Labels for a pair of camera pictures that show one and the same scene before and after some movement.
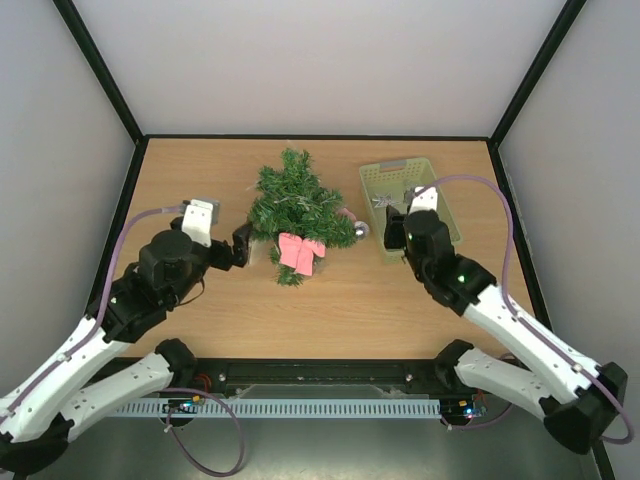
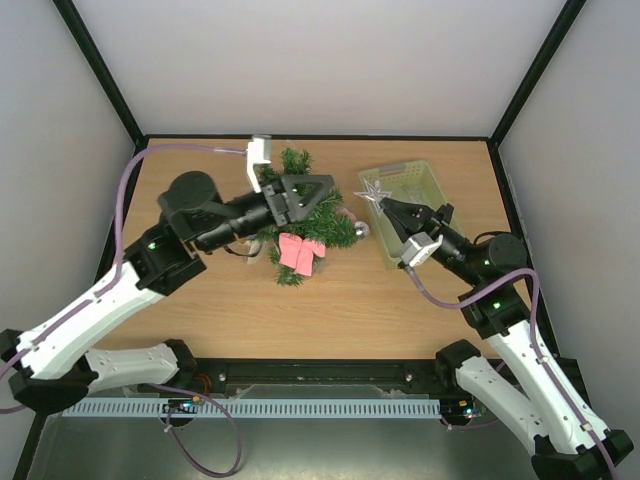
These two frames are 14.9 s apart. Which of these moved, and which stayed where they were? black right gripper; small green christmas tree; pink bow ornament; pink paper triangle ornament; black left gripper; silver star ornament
Moved: silver star ornament; black left gripper; black right gripper
Stayed: pink paper triangle ornament; pink bow ornament; small green christmas tree
